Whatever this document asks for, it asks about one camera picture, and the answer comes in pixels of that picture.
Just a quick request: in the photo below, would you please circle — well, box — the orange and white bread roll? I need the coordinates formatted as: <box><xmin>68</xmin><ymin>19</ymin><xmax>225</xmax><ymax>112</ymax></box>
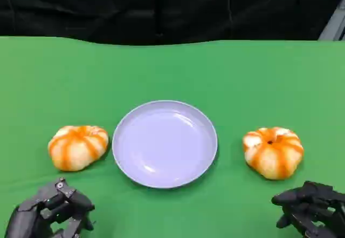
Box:
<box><xmin>241</xmin><ymin>126</ymin><xmax>305</xmax><ymax>181</ymax></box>
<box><xmin>47</xmin><ymin>125</ymin><xmax>109</xmax><ymax>172</ymax></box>

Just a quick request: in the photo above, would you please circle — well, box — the green table cloth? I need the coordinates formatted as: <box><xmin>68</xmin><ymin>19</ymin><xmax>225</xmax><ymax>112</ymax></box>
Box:
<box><xmin>0</xmin><ymin>35</ymin><xmax>345</xmax><ymax>238</ymax></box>

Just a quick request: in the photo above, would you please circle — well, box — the black fabric drape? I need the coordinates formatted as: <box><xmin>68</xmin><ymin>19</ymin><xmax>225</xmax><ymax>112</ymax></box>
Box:
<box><xmin>0</xmin><ymin>0</ymin><xmax>345</xmax><ymax>46</ymax></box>

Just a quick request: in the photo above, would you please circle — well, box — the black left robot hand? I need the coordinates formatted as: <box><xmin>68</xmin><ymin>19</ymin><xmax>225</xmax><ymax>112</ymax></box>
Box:
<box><xmin>4</xmin><ymin>178</ymin><xmax>95</xmax><ymax>238</ymax></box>

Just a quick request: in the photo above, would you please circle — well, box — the lilac plate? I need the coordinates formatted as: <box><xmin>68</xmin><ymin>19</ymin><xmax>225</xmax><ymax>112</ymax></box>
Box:
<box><xmin>112</xmin><ymin>99</ymin><xmax>218</xmax><ymax>189</ymax></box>

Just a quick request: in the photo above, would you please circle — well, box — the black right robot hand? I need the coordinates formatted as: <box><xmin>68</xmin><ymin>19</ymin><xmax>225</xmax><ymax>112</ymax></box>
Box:
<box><xmin>271</xmin><ymin>180</ymin><xmax>345</xmax><ymax>238</ymax></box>

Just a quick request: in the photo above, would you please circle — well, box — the grey metal frame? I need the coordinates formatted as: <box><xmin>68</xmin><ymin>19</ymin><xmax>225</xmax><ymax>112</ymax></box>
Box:
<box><xmin>318</xmin><ymin>2</ymin><xmax>345</xmax><ymax>42</ymax></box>

